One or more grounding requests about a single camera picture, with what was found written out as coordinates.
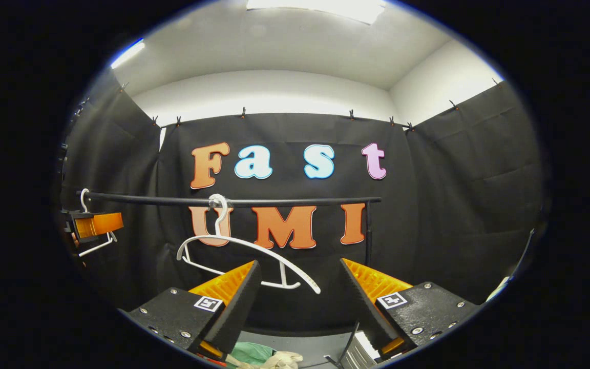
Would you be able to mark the white slatted panel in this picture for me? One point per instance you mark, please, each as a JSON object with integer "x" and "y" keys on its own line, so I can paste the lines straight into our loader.
{"x": 364, "y": 353}

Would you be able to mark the ceiling light panel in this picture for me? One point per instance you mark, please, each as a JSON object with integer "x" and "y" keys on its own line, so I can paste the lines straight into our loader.
{"x": 325, "y": 7}
{"x": 128, "y": 54}

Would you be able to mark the white plastic clothes hanger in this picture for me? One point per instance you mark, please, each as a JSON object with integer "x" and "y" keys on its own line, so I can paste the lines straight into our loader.
{"x": 98, "y": 246}
{"x": 246, "y": 243}

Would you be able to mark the black clothes rack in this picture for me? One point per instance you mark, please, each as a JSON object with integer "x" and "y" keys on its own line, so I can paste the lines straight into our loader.
{"x": 285, "y": 202}

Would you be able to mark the row of small cloth clips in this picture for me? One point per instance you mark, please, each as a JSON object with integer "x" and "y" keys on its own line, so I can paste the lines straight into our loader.
{"x": 244, "y": 113}

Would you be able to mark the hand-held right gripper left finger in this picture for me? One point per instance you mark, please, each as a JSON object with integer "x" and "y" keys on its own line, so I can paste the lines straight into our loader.
{"x": 233, "y": 307}

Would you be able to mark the black backdrop cloth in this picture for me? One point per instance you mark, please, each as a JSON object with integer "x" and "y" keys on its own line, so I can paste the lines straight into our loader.
{"x": 454, "y": 205}

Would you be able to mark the cream collared shirt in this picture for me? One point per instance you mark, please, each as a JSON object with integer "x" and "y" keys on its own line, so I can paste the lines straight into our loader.
{"x": 285, "y": 360}

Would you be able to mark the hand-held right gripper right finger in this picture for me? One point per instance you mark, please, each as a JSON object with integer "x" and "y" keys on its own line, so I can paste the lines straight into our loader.
{"x": 369, "y": 312}

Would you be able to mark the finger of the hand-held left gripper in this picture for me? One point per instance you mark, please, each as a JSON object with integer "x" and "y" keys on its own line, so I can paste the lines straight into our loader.
{"x": 105, "y": 224}

